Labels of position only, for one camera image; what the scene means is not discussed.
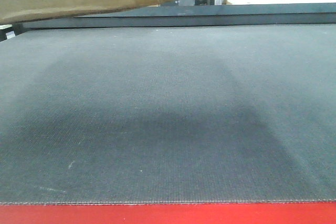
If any red conveyor edge strip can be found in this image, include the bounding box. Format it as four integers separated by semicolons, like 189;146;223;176
1;202;335;223

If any grey conveyor belt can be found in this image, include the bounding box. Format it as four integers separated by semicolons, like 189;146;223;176
1;24;335;204

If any dark conveyor side frame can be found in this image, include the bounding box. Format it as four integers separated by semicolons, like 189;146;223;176
23;3;335;29

